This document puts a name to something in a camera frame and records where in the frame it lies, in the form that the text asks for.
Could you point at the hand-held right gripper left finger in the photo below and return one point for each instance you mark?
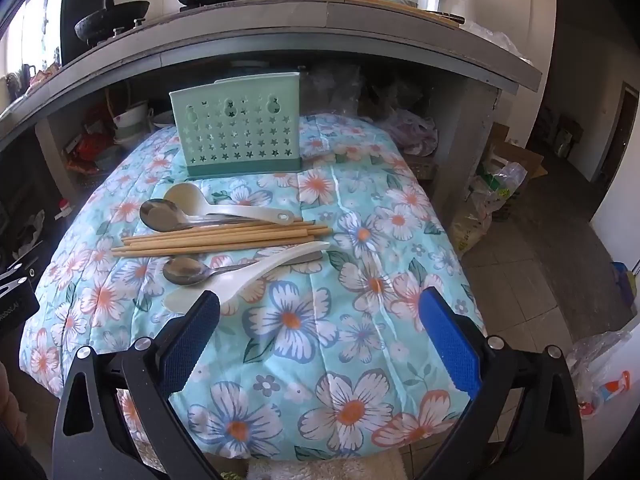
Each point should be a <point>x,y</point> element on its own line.
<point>192,340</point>

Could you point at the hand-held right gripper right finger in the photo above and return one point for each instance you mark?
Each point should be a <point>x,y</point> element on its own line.
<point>450,342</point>

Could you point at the small metal spoon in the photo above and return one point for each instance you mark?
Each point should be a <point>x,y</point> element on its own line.
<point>182,271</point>

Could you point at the white plastic rice paddle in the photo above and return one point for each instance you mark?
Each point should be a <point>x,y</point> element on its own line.
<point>260,272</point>

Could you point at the bundle of wooden chopsticks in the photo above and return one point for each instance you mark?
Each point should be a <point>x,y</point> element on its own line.
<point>225,240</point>

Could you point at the large metal spoon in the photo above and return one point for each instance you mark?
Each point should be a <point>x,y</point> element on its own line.
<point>160,215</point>

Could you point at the white plastic ladle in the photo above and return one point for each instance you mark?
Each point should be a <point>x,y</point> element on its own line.
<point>182,197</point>

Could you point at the green star-cutout utensil holder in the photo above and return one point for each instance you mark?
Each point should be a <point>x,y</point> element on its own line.
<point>235,125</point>

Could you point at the person's left forearm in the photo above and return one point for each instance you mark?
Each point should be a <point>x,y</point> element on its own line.
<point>7,392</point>

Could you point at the floral quilted blanket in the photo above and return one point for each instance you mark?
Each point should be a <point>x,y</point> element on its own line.
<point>310,320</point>

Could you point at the plastic bag of rice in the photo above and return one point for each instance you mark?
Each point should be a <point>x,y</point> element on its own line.
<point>487,205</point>

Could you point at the plastic bag with red toy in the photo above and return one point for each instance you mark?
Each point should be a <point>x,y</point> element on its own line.
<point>602,375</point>

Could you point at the red snack packets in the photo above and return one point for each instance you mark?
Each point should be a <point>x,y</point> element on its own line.
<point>87,152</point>

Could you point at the blue container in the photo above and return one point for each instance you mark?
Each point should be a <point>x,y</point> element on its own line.
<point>622,285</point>

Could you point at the cardboard box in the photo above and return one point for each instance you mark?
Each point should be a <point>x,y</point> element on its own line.
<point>520,155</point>

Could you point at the pink plastic bag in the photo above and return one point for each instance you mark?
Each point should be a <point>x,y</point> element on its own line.
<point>412,132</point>

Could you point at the stacked white bowls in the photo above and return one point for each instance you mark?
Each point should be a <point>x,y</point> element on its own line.
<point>131,120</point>

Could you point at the white plate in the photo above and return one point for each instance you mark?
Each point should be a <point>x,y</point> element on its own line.
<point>162,120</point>

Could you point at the dark wooden door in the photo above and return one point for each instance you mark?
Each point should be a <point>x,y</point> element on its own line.
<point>620,135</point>

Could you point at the crumpled clear plastic bag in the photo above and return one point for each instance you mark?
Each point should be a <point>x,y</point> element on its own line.
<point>332,90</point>

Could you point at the black box appliance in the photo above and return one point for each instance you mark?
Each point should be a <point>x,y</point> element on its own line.
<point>80,15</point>

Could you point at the black wok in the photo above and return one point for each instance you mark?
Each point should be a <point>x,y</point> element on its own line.
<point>112,20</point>

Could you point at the grey concrete counter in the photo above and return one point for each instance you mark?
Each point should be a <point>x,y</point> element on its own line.
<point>250,25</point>

